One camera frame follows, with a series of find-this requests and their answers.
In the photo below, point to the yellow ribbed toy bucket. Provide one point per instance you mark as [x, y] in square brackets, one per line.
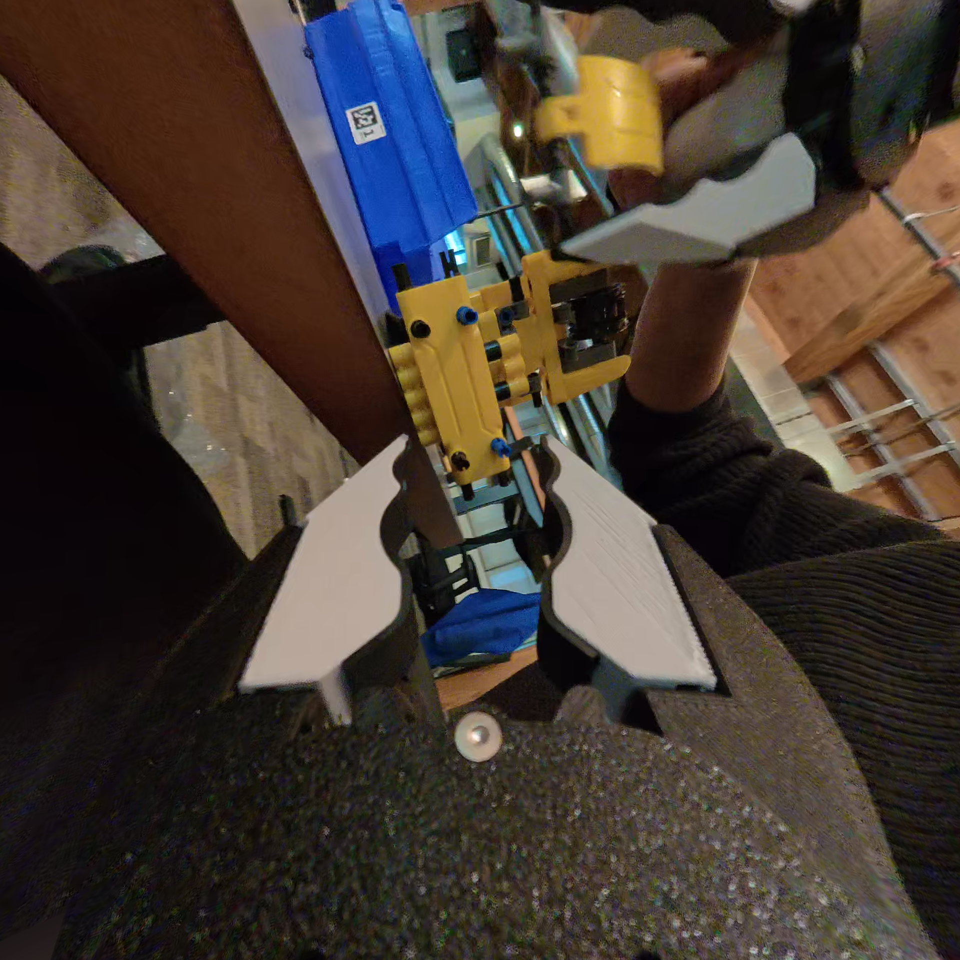
[611, 112]

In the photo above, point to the person's right hand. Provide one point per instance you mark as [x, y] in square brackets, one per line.
[636, 192]

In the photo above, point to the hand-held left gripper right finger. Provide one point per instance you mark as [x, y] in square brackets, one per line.
[622, 592]

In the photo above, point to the person's right forearm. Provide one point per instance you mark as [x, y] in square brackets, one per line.
[690, 330]

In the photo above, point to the blue plastic storage bin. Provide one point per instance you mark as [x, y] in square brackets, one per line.
[390, 165]

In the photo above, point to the yellow toy vehicle assembly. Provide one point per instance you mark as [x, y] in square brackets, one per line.
[450, 360]

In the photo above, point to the black chair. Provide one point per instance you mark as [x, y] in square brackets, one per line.
[112, 300]

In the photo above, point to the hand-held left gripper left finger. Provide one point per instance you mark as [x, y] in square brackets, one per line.
[330, 585]

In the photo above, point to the person's black sweater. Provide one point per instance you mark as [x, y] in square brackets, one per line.
[862, 712]

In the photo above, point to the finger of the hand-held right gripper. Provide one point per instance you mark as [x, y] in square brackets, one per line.
[705, 217]

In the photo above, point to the blue cloth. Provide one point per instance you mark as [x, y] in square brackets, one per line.
[480, 626]

